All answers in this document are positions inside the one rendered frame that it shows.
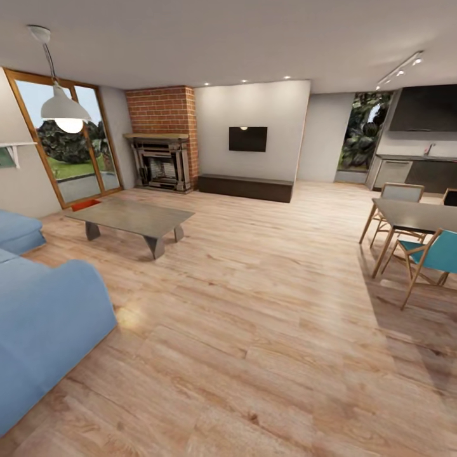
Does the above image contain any storage box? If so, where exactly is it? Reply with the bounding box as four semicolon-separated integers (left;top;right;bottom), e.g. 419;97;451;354
71;200;101;212

